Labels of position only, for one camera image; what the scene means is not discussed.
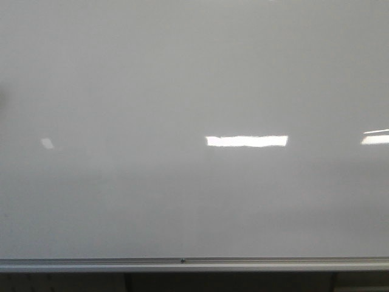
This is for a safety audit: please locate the white glossy whiteboard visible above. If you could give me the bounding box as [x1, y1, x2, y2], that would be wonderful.
[1, 1, 388, 259]

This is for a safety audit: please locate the aluminium whiteboard marker tray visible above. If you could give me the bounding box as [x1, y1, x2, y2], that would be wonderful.
[1, 257, 388, 273]

